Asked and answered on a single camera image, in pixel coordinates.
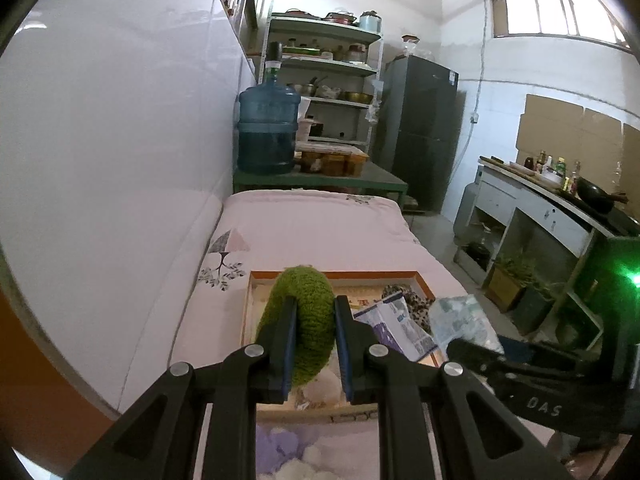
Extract green fuzzy scrunchie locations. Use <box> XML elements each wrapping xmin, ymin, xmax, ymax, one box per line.
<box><xmin>256</xmin><ymin>266</ymin><xmax>335</xmax><ymax>387</ymax></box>

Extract purple white fuzzy cloth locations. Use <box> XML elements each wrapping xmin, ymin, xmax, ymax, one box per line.
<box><xmin>256</xmin><ymin>422</ymin><xmax>381</xmax><ymax>480</ymax></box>

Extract leopard print scarf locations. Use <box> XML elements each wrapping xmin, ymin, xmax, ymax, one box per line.
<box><xmin>381</xmin><ymin>284</ymin><xmax>436</xmax><ymax>336</ymax></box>

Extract beige plush bunny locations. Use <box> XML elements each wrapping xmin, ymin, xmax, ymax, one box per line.
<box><xmin>292</xmin><ymin>367</ymin><xmax>346</xmax><ymax>408</ymax></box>

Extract yellow plant pot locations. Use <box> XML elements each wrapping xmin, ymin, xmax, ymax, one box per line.
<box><xmin>484</xmin><ymin>255</ymin><xmax>533</xmax><ymax>313</ymax></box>

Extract orange-rimmed cardboard box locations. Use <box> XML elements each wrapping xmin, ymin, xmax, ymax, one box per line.
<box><xmin>241</xmin><ymin>270</ymin><xmax>448</xmax><ymax>423</ymax></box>

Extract row of condiment bottles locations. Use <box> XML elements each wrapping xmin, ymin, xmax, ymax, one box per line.
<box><xmin>522</xmin><ymin>150</ymin><xmax>583</xmax><ymax>191</ymax></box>

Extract yellow printed packet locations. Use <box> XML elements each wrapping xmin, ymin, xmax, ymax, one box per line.
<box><xmin>347</xmin><ymin>287</ymin><xmax>388</xmax><ymax>311</ymax></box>

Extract green low table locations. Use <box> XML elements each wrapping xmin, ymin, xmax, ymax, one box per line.
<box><xmin>232</xmin><ymin>157</ymin><xmax>410</xmax><ymax>211</ymax></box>

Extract barred window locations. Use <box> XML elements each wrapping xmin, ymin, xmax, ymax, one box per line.
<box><xmin>487</xmin><ymin>0</ymin><xmax>631</xmax><ymax>51</ymax></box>

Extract green metal shelf unit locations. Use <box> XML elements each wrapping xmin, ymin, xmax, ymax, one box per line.
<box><xmin>257</xmin><ymin>10</ymin><xmax>386</xmax><ymax>161</ymax></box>

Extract blue water jug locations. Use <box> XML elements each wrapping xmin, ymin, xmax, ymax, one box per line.
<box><xmin>236</xmin><ymin>77</ymin><xmax>302</xmax><ymax>176</ymax></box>

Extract grey kitchen counter cabinet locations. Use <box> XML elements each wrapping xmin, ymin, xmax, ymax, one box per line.
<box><xmin>454</xmin><ymin>157</ymin><xmax>640</xmax><ymax>351</ymax></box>

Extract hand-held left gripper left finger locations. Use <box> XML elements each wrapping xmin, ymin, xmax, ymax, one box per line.
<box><xmin>65</xmin><ymin>296</ymin><xmax>301</xmax><ymax>480</ymax></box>

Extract dark green plant pot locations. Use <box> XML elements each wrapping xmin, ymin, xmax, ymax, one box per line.
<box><xmin>510</xmin><ymin>280</ymin><xmax>561</xmax><ymax>336</ymax></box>

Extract black wok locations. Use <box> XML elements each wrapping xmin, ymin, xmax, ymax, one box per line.
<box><xmin>576</xmin><ymin>177</ymin><xmax>628</xmax><ymax>213</ymax></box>

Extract grey gas cylinder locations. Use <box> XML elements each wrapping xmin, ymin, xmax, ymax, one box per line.
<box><xmin>452</xmin><ymin>180</ymin><xmax>481</xmax><ymax>243</ymax></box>

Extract black jug pump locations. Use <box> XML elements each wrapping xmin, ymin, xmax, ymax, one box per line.
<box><xmin>265</xmin><ymin>41</ymin><xmax>283</xmax><ymax>81</ymax></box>

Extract dark grey refrigerator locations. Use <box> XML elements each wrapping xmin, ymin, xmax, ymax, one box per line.
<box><xmin>375</xmin><ymin>55</ymin><xmax>460</xmax><ymax>213</ymax></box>

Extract white blue wipes packet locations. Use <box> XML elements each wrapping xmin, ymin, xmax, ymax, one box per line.
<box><xmin>352</xmin><ymin>292</ymin><xmax>438</xmax><ymax>363</ymax></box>

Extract cardboard wall panels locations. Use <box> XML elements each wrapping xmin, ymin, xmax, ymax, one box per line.
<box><xmin>515</xmin><ymin>94</ymin><xmax>640</xmax><ymax>196</ymax></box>

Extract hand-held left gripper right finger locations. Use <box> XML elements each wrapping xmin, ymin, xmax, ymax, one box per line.
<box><xmin>334</xmin><ymin>295</ymin><xmax>573</xmax><ymax>480</ymax></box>

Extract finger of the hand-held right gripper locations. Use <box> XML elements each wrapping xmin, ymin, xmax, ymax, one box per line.
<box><xmin>446</xmin><ymin>338</ymin><xmax>591</xmax><ymax>401</ymax></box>

